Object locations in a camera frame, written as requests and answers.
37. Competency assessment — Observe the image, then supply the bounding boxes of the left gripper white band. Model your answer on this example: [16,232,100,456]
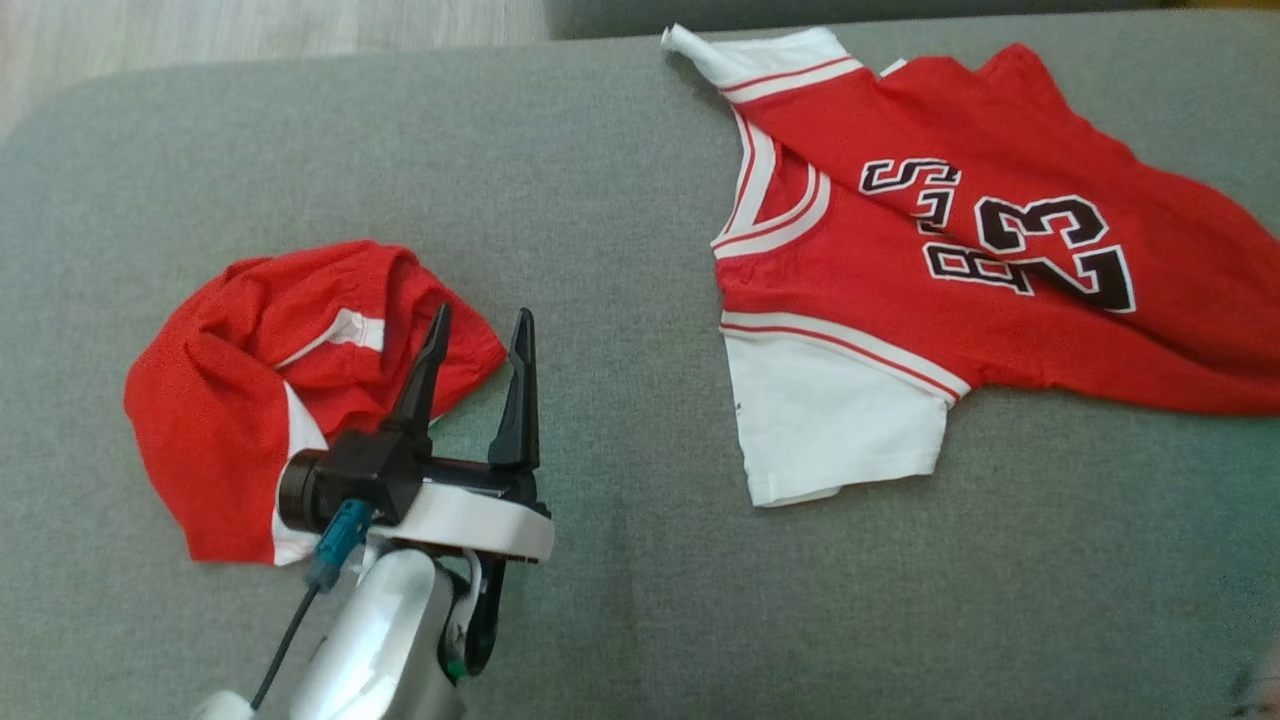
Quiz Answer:
[383,303,556,564]

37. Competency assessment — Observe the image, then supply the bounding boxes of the red shorts with white stripes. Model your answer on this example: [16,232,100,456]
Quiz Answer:
[123,240,508,567]

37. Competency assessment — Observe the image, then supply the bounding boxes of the red basketball jersey number 23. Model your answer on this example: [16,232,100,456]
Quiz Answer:
[660,22,1280,509]

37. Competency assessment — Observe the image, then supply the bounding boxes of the black cable with blue connector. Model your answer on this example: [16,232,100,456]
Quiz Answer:
[250,500,378,711]

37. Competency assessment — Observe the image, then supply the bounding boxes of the white strap on left arm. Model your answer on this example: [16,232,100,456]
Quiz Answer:
[188,690,253,720]

